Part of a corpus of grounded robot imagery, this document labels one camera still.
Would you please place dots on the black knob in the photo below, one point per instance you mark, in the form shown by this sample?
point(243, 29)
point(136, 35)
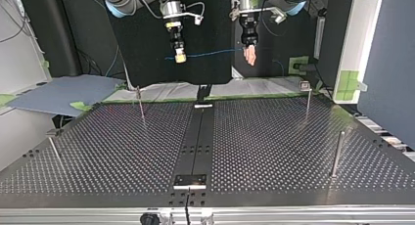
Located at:
point(150, 219)

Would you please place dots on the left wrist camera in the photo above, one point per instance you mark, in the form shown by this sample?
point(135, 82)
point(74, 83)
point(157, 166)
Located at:
point(261, 10)

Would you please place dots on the grey board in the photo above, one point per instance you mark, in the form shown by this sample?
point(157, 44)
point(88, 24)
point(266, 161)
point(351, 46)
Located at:
point(62, 93)

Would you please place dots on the black panel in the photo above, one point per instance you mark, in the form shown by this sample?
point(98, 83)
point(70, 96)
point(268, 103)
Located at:
point(147, 39)

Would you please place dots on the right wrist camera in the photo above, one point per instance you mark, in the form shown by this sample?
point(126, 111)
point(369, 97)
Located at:
point(187, 15)

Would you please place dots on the metal post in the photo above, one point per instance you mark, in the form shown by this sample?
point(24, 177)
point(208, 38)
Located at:
point(338, 153)
point(308, 102)
point(140, 104)

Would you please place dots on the connector holder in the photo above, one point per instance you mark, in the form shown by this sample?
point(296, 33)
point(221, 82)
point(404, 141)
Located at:
point(54, 132)

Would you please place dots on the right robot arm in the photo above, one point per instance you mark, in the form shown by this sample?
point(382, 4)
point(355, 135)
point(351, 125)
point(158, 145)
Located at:
point(125, 1)

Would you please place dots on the black box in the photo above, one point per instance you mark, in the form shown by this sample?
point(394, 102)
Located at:
point(52, 32)

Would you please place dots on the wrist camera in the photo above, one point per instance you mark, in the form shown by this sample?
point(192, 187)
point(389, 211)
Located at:
point(187, 15)
point(261, 10)

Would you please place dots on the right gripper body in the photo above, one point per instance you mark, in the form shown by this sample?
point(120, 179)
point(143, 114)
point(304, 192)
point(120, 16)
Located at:
point(176, 36)

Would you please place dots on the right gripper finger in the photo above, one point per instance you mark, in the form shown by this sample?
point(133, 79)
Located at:
point(180, 58)

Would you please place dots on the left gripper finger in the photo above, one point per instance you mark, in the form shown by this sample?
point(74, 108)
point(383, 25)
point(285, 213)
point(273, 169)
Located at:
point(250, 55)

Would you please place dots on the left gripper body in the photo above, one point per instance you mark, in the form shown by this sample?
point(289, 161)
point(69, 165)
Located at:
point(249, 31)

